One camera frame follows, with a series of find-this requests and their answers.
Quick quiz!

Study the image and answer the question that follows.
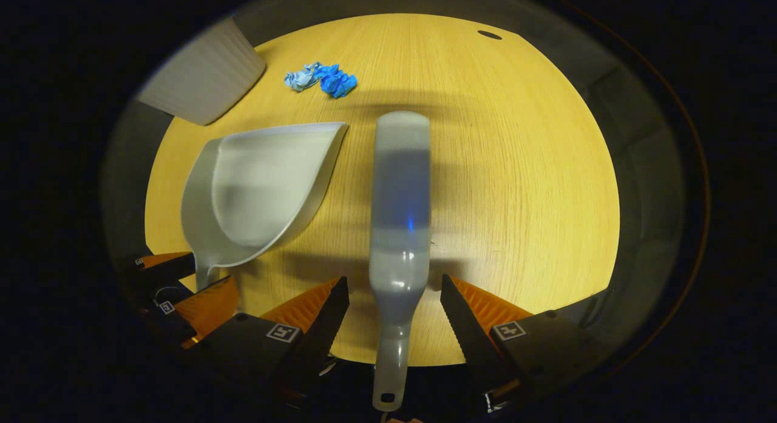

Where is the white dustpan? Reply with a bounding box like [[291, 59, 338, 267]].
[[180, 121, 350, 294]]

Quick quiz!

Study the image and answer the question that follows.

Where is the white ribbed garbage bin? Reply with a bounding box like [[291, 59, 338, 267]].
[[136, 16, 267, 127]]

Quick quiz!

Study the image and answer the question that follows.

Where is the small white broom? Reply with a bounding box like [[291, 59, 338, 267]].
[[368, 110, 433, 413]]

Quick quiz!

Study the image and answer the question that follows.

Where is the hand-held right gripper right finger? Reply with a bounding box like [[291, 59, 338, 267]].
[[440, 274, 609, 413]]

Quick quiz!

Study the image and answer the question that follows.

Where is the dark blue paper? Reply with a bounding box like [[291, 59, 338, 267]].
[[315, 63, 358, 100]]

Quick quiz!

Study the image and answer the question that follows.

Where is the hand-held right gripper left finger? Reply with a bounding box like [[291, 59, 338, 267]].
[[199, 276, 351, 407]]

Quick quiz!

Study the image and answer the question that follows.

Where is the light blue paper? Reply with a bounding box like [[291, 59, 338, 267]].
[[283, 61, 321, 92]]

